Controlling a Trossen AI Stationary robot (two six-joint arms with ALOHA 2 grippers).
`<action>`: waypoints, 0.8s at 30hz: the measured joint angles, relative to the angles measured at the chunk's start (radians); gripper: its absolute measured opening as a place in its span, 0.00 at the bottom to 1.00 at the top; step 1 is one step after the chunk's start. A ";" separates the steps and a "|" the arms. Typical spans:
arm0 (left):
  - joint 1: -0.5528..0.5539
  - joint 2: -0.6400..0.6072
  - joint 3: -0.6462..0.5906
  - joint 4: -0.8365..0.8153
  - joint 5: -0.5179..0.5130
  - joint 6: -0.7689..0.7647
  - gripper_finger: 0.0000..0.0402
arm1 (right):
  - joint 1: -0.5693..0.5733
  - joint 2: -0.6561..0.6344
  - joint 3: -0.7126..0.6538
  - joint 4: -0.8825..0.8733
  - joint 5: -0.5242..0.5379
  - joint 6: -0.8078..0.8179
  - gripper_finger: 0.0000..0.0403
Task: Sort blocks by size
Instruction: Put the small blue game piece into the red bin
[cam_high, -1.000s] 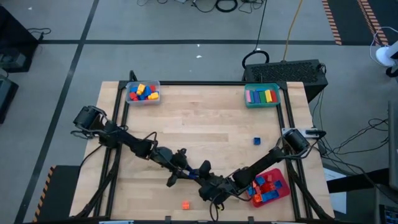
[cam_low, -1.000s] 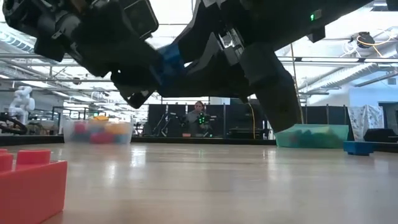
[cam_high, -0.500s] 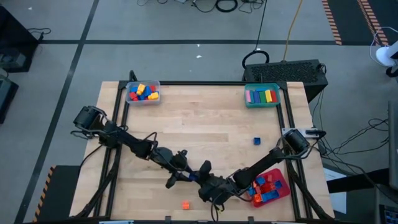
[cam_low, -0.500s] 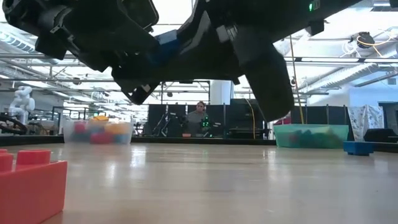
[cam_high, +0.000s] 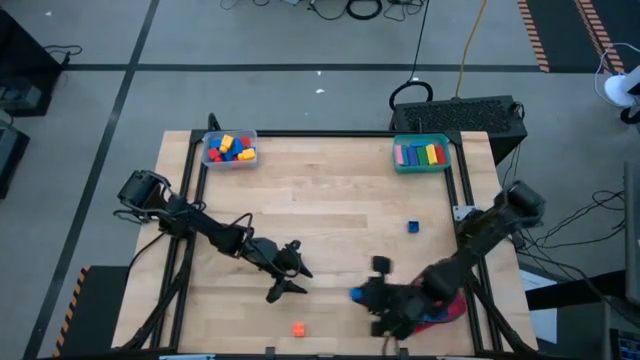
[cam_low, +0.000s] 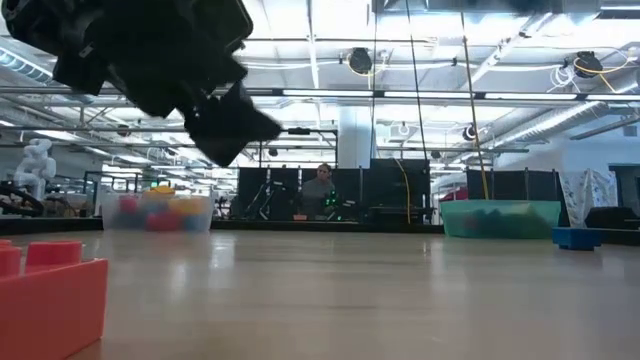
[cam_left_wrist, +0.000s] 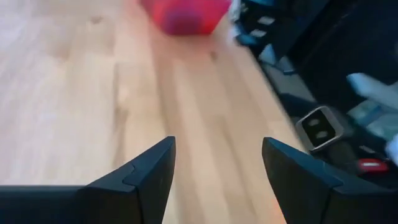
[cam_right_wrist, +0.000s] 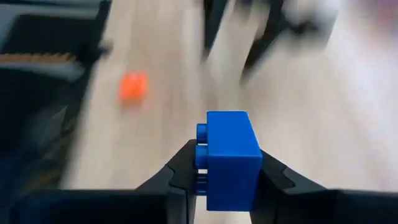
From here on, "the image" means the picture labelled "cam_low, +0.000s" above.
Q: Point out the small orange stud block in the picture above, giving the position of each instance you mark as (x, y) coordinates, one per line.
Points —
(50, 300)

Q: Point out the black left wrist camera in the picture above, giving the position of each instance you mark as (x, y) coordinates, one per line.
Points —
(225, 25)

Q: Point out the teal plastic bin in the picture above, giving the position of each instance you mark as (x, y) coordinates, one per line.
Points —
(500, 220)

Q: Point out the person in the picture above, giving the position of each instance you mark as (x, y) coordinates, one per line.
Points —
(320, 192)

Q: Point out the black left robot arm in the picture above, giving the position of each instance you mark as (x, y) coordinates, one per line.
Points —
(50, 20)

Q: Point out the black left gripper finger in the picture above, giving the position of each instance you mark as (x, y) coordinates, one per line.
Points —
(230, 130)

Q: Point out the large blue stud block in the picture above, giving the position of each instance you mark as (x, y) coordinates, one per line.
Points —
(122, 221)
(194, 223)

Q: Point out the white humanoid robot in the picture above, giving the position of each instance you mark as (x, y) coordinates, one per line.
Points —
(35, 167)

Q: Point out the white patterned curtain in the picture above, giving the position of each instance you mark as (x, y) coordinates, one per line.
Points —
(585, 192)

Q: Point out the large red stud block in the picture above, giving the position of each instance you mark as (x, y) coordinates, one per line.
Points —
(127, 204)
(165, 221)

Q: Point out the clear plastic bin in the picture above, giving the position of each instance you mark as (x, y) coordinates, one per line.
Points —
(107, 226)

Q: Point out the black partition screen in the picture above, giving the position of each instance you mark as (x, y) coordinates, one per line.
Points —
(510, 184)
(390, 185)

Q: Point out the small blue stud block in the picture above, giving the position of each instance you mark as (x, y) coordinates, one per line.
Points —
(576, 239)

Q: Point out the small orange object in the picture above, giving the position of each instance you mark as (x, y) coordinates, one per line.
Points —
(300, 217)

